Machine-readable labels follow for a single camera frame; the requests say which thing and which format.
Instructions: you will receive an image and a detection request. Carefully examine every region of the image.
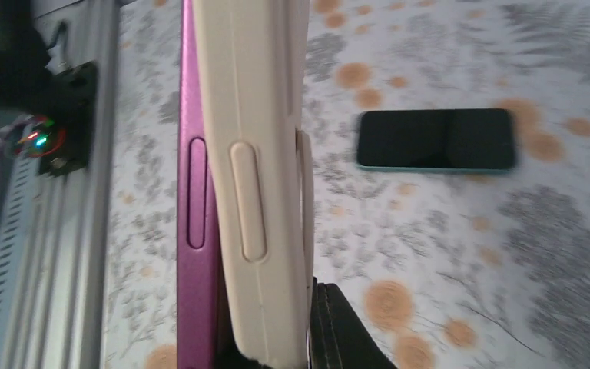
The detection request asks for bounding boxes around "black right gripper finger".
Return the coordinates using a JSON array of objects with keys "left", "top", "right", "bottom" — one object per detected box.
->
[{"left": 309, "top": 280, "right": 396, "bottom": 369}]

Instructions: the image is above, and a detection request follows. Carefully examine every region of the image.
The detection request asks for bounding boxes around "black bare phone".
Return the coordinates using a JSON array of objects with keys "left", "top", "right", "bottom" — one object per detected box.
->
[{"left": 177, "top": 1, "right": 220, "bottom": 368}]

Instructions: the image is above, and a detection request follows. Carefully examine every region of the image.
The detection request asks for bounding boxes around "black phone from case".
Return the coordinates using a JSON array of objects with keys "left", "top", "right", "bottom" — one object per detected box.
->
[{"left": 356, "top": 108, "right": 517, "bottom": 174}]

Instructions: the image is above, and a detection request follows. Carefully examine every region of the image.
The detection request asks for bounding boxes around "beige phone case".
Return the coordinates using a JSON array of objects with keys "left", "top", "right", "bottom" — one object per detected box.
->
[{"left": 192, "top": 1, "right": 313, "bottom": 368}]

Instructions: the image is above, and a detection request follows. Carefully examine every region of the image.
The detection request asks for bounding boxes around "floral patterned table mat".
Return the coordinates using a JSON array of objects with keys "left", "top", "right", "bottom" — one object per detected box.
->
[{"left": 101, "top": 0, "right": 590, "bottom": 369}]

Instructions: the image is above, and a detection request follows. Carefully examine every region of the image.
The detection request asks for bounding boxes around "aluminium front rail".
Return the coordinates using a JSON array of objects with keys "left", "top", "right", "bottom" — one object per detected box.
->
[{"left": 0, "top": 1, "right": 120, "bottom": 369}]

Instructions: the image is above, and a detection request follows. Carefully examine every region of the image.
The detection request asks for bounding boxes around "white slotted cable duct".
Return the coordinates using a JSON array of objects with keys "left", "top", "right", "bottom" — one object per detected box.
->
[{"left": 0, "top": 158, "right": 38, "bottom": 366}]

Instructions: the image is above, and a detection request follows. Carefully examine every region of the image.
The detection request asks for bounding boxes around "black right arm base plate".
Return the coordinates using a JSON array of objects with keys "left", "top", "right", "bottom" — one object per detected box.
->
[{"left": 38, "top": 61, "right": 98, "bottom": 177}]

